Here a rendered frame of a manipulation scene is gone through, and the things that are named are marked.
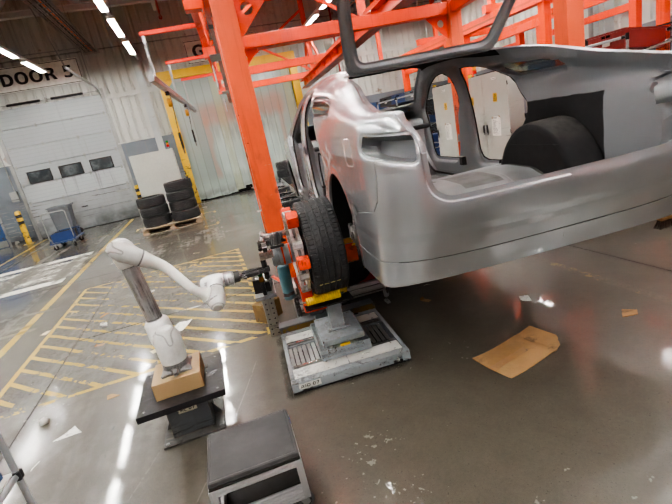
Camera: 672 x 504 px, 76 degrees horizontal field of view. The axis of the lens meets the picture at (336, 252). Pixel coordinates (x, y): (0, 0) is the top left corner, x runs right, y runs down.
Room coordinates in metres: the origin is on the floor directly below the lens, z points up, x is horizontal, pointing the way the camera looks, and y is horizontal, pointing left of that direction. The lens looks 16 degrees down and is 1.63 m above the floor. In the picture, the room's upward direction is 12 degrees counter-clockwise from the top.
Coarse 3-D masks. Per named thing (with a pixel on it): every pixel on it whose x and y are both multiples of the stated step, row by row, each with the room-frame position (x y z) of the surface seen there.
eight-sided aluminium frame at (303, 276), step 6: (282, 216) 2.97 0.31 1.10; (294, 228) 2.76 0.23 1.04; (288, 240) 3.13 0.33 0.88; (294, 240) 2.66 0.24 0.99; (300, 240) 2.66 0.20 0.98; (294, 246) 2.63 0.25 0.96; (300, 246) 2.64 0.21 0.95; (294, 252) 2.66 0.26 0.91; (294, 264) 3.08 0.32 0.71; (306, 270) 2.64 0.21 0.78; (300, 276) 2.63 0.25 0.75; (306, 276) 2.64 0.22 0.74; (300, 282) 2.90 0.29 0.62; (306, 282) 2.88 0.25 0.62; (306, 288) 2.78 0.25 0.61
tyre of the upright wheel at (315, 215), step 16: (304, 208) 2.80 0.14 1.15; (320, 208) 2.77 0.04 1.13; (304, 224) 2.68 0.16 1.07; (320, 224) 2.67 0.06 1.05; (336, 224) 2.67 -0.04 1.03; (320, 240) 2.62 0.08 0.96; (336, 240) 2.63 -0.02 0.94; (320, 256) 2.60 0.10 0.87; (336, 256) 2.61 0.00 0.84; (320, 272) 2.61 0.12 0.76; (336, 272) 2.63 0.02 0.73; (320, 288) 2.68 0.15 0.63; (336, 288) 2.77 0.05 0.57
